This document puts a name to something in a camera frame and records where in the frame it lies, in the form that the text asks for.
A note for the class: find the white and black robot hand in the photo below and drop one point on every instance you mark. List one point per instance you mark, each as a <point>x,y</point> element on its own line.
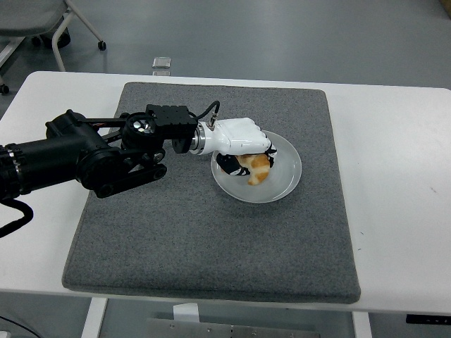
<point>239,135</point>

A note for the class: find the golden croissant bread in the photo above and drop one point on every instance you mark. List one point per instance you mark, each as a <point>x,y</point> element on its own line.
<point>259,169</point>

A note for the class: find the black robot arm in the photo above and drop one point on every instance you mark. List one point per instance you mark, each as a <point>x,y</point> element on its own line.
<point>88,151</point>

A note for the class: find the round pale grey plate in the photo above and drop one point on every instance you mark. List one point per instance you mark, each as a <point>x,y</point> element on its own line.
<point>285,176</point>

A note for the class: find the grey metal plate with screws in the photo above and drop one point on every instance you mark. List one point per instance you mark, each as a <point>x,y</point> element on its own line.
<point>229,329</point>

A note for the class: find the metal floor socket box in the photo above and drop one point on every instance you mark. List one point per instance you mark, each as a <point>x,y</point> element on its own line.
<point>162,62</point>

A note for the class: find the grey felt mat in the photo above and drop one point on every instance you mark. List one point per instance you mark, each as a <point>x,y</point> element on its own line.
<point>211,239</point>

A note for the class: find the white table leg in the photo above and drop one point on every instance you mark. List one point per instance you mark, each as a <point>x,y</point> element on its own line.
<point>361,325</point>
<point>93,318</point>

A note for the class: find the brown cardboard box corner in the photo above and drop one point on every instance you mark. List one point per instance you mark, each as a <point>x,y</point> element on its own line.
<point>446,4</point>

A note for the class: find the grey office chair with castors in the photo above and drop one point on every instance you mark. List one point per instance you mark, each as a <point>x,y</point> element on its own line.
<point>21,17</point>

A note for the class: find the black table control panel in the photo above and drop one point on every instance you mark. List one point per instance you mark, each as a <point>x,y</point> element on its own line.
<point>428,319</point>

